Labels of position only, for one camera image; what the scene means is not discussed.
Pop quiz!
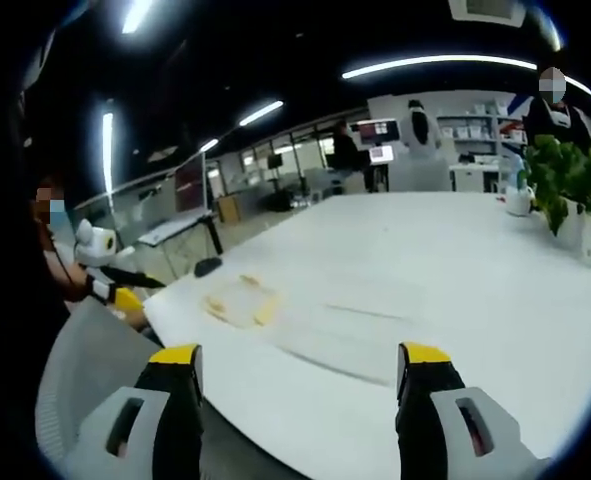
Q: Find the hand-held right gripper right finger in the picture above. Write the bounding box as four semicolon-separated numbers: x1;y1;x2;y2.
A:
394;341;552;480

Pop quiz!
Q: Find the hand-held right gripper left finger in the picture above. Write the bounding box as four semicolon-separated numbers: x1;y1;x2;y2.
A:
67;343;206;480

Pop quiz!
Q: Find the white side desk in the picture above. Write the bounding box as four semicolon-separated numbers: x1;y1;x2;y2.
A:
136;209;225;281

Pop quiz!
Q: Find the grey office chair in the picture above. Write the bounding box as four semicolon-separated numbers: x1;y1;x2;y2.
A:
34;299;211;480

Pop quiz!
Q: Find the black computer mouse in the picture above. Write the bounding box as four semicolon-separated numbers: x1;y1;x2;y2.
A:
193;256;224;278

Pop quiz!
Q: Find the long ceiling light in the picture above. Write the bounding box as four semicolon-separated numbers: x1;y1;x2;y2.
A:
341;53;540;81
120;0;155;35
101;111;115;202
237;99;285;128

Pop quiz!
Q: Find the person's dark-clothed body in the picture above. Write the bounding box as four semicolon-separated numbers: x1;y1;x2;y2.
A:
0;169;76;451

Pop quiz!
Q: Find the computer monitor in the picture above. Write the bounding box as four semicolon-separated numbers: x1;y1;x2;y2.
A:
174;152;209;216

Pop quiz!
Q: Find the cardboard box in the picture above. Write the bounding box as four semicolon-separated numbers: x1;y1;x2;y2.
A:
216;195;242;224

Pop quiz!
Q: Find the black tripod stand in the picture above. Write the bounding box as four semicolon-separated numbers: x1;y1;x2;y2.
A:
266;153;285;195

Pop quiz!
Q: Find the white kettle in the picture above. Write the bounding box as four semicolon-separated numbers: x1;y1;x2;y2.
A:
503;154;537;218

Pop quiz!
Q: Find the white plant pot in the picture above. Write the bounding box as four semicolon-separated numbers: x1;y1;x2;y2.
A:
554;195;591;257

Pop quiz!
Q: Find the green potted plant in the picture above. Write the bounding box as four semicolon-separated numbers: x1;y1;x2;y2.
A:
521;133;591;251

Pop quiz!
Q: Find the white storage shelf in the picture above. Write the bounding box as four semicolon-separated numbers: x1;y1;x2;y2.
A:
434;99;529;169

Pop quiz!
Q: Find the ceiling air vent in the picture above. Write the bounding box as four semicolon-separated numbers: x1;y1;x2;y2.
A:
447;0;527;29

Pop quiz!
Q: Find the wall screen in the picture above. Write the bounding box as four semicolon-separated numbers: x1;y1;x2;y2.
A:
356;118;402;144

